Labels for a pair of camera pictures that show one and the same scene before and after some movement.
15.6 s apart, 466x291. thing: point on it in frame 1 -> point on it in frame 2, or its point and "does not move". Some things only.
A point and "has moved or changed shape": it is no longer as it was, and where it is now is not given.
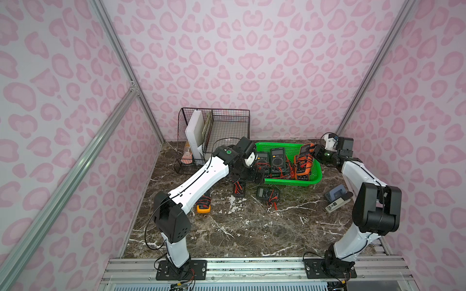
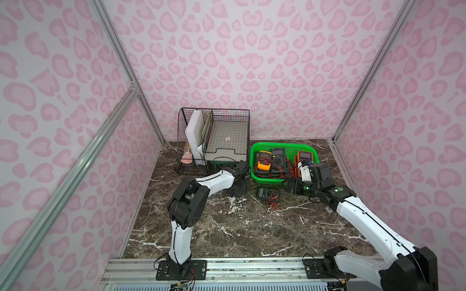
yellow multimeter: [203, 205] has moved or changed shape
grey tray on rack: [226, 133] does not move
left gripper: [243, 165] -> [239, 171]
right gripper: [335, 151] -> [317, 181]
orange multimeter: [303, 162] has moved or changed shape
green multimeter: [278, 162] does not move
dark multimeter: [263, 162] does not move
